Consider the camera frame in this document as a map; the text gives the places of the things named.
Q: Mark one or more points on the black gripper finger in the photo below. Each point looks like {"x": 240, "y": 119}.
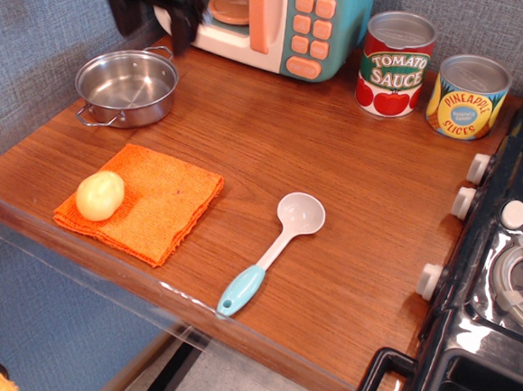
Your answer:
{"x": 127, "y": 15}
{"x": 184, "y": 26}

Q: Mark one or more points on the small metal pot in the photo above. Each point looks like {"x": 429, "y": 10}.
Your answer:
{"x": 127, "y": 89}

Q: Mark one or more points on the toy microwave teal pink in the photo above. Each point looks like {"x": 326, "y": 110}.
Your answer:
{"x": 302, "y": 39}

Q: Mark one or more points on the orange folded cloth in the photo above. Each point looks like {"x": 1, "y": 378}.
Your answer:
{"x": 163, "y": 200}

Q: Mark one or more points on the yellow toy potato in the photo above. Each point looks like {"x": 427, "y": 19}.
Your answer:
{"x": 99, "y": 196}

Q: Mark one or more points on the tomato sauce can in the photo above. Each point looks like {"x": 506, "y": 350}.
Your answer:
{"x": 396, "y": 55}

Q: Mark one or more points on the pineapple slices can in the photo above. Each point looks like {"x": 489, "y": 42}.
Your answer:
{"x": 468, "y": 94}

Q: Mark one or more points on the black toy stove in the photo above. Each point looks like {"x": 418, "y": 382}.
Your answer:
{"x": 472, "y": 336}

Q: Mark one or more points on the white ladle teal handle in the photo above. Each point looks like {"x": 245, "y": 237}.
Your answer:
{"x": 299, "y": 214}

